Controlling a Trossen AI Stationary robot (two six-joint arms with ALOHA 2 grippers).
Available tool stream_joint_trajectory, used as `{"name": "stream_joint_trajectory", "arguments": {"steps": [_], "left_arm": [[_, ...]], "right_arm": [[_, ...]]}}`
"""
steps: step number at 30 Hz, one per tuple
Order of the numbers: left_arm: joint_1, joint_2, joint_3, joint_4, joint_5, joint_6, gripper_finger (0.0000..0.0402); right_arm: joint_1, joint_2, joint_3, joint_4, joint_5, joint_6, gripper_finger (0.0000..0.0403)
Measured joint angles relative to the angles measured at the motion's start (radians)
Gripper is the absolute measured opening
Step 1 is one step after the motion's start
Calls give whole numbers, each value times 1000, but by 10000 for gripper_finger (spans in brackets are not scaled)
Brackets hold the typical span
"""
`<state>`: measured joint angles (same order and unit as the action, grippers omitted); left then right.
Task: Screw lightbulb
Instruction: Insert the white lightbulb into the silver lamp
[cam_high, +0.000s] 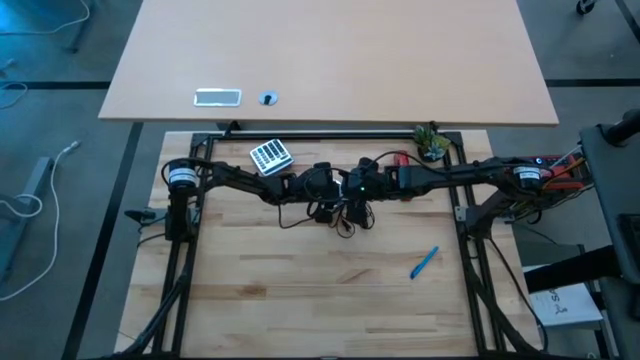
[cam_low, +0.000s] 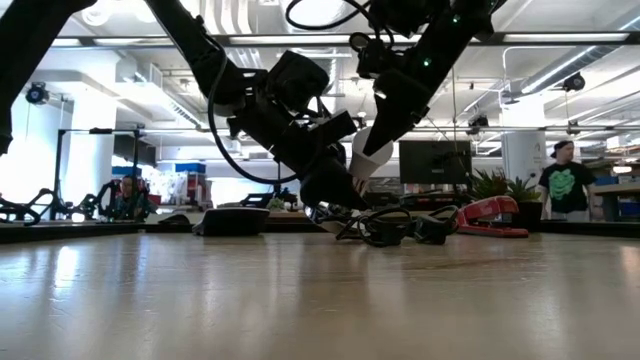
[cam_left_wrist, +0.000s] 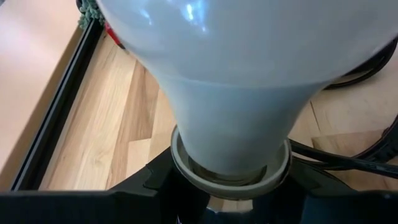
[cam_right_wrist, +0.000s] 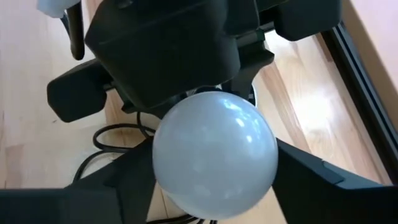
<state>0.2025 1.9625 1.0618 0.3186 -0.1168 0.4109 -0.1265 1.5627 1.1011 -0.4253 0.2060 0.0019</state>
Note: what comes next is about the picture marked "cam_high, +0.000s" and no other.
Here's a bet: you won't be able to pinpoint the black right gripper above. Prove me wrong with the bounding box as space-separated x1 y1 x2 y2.
347 158 401 229

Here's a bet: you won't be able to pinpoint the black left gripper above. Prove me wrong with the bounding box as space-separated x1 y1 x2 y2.
279 162 337 225

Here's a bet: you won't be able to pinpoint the black lamp power cord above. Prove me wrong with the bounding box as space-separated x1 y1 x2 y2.
327 199 376 240

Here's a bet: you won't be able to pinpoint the red stapler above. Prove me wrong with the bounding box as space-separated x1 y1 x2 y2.
393 149 415 203

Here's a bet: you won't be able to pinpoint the grey calculator black keys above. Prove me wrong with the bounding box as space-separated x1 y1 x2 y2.
249 138 296 178

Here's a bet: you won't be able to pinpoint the small potted succulent plant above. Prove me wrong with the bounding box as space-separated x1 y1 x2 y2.
412 121 453 164

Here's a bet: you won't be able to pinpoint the blue pen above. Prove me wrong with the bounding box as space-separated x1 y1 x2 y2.
409 245 441 281

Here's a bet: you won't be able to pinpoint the large beige desk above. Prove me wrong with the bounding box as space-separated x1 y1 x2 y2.
98 0 560 126

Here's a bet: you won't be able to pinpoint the black clamp lever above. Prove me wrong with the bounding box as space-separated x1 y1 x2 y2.
123 208 169 226

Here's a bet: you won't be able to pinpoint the red bench power supply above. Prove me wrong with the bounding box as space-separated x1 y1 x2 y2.
494 153 594 194

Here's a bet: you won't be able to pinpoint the white printed box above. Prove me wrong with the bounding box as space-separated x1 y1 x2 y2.
528 282 605 329

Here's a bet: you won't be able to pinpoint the grey equipment cart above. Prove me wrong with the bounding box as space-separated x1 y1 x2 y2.
522 107 640 360

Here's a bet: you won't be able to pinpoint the black chair base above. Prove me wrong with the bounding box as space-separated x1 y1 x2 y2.
574 0 640 44

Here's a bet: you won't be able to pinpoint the grey desk foot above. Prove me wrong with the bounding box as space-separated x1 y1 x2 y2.
0 157 55 286

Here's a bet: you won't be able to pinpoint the black aluminium table frame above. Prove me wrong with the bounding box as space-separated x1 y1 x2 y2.
94 128 551 360

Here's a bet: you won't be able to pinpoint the white cable with plug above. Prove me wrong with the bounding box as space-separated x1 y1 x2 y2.
0 140 81 303

